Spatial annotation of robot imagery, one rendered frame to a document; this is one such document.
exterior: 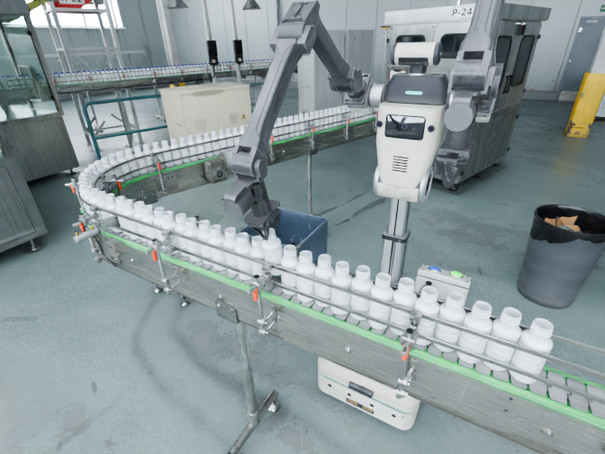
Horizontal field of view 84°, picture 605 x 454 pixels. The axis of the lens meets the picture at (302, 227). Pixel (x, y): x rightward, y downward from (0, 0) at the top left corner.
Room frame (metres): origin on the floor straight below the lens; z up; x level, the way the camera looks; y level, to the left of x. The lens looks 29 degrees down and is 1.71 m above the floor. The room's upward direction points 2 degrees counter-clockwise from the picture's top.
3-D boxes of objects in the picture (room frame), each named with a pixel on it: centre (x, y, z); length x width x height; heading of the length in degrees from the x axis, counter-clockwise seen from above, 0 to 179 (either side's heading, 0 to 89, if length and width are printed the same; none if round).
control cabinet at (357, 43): (7.84, -1.11, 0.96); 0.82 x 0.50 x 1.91; 131
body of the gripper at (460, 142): (0.80, -0.38, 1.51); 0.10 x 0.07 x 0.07; 149
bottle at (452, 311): (0.63, -0.37, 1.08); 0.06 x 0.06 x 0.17
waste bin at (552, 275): (1.98, -1.81, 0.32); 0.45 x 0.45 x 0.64
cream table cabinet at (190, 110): (5.17, 1.33, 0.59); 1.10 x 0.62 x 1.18; 131
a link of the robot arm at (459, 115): (0.77, -0.36, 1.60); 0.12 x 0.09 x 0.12; 150
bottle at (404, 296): (0.69, -0.27, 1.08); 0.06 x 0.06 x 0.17
